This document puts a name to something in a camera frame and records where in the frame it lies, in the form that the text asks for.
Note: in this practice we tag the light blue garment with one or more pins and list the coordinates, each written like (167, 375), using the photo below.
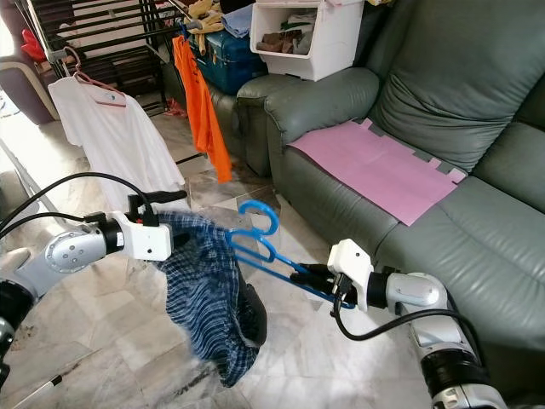
(237, 25)

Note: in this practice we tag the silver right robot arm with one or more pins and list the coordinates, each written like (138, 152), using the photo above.
(417, 291)

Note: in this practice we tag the orange shirt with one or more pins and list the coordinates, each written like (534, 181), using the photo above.
(204, 119)

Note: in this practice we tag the brown folded clothes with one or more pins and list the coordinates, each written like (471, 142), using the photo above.
(285, 43)

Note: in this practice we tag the purple armchair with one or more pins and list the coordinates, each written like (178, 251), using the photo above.
(25, 94)

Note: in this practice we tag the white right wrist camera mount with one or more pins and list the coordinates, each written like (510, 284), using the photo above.
(349, 262)

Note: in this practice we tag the black metal drying rack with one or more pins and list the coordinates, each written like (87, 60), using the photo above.
(47, 43)

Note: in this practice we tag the blue plaid garment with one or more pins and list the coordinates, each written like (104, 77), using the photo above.
(204, 298)

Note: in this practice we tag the white plastic storage bin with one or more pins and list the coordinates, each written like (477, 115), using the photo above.
(332, 51)

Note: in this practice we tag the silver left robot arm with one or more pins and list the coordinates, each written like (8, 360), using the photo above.
(77, 251)

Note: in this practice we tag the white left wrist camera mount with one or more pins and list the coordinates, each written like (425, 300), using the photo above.
(149, 239)

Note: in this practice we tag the white shirt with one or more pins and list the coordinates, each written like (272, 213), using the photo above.
(115, 141)

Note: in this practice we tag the beige yellow garment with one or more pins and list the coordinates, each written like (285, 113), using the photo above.
(204, 13)

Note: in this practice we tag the pink hanger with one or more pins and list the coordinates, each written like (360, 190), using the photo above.
(106, 89)

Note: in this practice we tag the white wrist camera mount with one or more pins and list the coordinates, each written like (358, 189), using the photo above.
(149, 239)
(349, 262)

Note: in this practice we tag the pink mat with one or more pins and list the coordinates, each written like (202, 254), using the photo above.
(379, 170)

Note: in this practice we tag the red cloth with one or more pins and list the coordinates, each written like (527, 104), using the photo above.
(31, 47)

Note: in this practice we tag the green leather sofa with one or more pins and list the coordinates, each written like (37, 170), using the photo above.
(451, 77)

